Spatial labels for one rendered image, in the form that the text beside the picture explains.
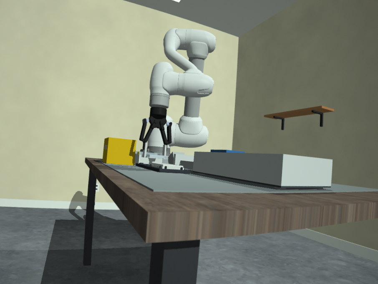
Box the grey bench mat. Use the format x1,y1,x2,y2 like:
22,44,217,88
97,160,378,193

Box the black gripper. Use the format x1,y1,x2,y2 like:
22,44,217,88
139,107,172,157

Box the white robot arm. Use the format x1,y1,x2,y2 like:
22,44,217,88
147,28,216,156

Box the yellow open-top bin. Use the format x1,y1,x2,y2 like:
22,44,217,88
102,137,136,165

